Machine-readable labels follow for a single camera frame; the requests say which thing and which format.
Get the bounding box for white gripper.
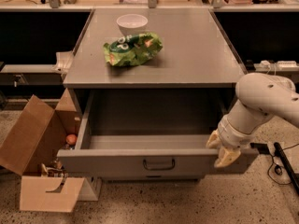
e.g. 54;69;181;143
206;115;256;168

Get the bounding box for grey top drawer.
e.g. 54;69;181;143
58;89;258;180

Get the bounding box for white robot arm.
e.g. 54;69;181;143
206;73;299;168

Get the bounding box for grey drawer cabinet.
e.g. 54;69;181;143
63;7;247;183

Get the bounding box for open cardboard box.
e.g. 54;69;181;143
0;88;103;213

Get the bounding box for black power adapter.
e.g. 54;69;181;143
250;143;270;155

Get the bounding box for black bar on floor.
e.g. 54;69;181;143
274;142;299;195

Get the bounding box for white power strip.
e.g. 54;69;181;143
254;60;299;72

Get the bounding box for green chip bag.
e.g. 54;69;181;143
103;33;163;67

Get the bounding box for orange fruit in box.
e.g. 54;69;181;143
65;134;78;146

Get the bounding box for white bowl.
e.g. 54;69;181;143
116;14;148;35

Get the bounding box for snack packets in box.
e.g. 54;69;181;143
40;160;66;177

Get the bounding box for black cable on floor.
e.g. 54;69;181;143
266;142;299;186

